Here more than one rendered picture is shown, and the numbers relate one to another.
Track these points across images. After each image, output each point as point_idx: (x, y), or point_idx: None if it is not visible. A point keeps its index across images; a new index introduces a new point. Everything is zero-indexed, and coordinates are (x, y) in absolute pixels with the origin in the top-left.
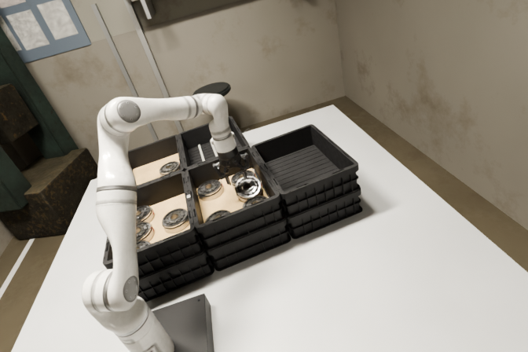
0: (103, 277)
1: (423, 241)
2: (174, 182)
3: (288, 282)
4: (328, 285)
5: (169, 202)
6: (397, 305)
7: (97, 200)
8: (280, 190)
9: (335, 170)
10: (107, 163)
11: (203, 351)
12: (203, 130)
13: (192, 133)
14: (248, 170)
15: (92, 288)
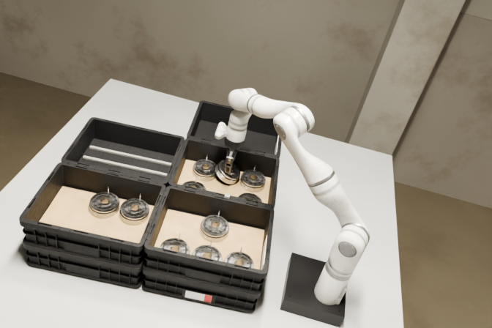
0: (358, 229)
1: (315, 154)
2: (166, 203)
3: (300, 216)
4: (316, 202)
5: (168, 227)
6: (345, 188)
7: (332, 185)
8: (273, 154)
9: (248, 132)
10: (316, 159)
11: None
12: (77, 145)
13: (72, 154)
14: (200, 160)
15: (362, 237)
